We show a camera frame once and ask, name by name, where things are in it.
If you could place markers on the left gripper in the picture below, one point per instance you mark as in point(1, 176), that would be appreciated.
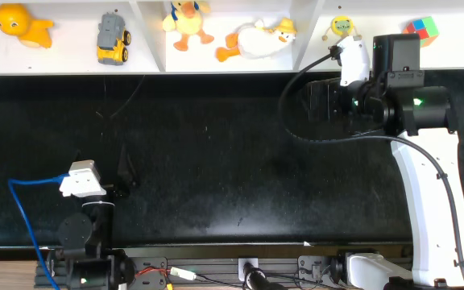
point(115, 191)

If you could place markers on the grey and yellow toy truck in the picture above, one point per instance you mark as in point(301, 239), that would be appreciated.
point(111, 36)

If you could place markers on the yellow rubber duck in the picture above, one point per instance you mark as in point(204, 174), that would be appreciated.
point(14, 22)

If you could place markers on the yellow wooden rattle drum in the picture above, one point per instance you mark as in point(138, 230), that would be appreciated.
point(342, 26)

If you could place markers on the many-coloured puzzle cube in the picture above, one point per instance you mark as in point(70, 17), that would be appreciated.
point(421, 30)

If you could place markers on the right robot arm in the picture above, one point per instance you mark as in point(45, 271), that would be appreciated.
point(429, 209)

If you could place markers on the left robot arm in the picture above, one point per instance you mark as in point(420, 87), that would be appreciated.
point(75, 231)

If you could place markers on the white shelf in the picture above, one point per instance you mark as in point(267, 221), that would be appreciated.
point(55, 56)

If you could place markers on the white plush duck yellow hat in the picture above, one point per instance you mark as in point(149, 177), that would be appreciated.
point(258, 42)

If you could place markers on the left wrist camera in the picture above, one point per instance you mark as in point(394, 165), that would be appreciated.
point(83, 179)

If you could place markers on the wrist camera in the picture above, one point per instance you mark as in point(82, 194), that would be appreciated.
point(355, 60)
point(83, 179)

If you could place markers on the mounting rail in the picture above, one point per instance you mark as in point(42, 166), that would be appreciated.
point(216, 276)

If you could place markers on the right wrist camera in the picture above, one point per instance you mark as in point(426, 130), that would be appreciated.
point(355, 60)

